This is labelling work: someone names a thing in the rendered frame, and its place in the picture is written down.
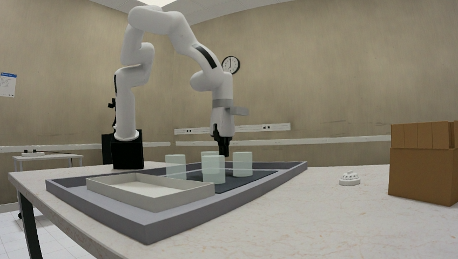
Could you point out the white kitchen timer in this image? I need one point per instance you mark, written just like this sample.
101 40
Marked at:
349 179

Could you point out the brown cardboard box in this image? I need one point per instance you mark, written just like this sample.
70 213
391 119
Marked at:
424 162

